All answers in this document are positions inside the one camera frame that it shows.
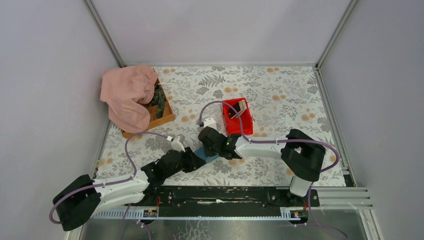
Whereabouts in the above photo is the red plastic bin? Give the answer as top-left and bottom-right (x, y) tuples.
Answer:
(222, 97), (254, 135)

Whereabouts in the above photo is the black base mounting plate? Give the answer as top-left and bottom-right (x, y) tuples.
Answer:
(134, 186), (320, 217)

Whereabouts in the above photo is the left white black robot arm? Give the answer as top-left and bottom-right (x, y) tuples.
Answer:
(49, 147), (211, 232)

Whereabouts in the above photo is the dark green patterned item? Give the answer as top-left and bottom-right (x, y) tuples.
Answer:
(150, 84), (166, 119)

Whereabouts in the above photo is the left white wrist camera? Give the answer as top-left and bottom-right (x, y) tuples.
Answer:
(166, 134), (185, 152)

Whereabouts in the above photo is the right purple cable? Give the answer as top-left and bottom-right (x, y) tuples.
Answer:
(198, 100), (341, 240)

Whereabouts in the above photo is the white slotted cable duct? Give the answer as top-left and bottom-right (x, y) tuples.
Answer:
(91, 207), (302, 222)

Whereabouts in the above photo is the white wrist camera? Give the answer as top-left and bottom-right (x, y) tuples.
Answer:
(198, 117), (217, 130)
(166, 134), (185, 152)

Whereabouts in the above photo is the floral patterned table mat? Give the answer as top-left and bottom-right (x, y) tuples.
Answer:
(95, 66), (335, 187)

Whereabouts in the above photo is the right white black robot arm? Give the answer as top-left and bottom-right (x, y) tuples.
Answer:
(198, 126), (326, 197)

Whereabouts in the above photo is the wooden organizer tray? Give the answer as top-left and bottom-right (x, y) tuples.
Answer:
(121, 77), (176, 139)

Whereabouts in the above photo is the blue card holder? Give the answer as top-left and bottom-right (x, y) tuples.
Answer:
(194, 147), (220, 163)

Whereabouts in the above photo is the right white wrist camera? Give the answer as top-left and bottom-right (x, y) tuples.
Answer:
(198, 117), (217, 130)

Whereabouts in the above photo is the purple cable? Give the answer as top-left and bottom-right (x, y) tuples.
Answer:
(48, 131), (173, 240)
(198, 100), (341, 240)

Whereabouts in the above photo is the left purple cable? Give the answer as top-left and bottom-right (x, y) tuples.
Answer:
(48, 131), (173, 240)

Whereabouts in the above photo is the pink cloth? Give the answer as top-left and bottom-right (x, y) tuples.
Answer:
(100, 65), (159, 133)

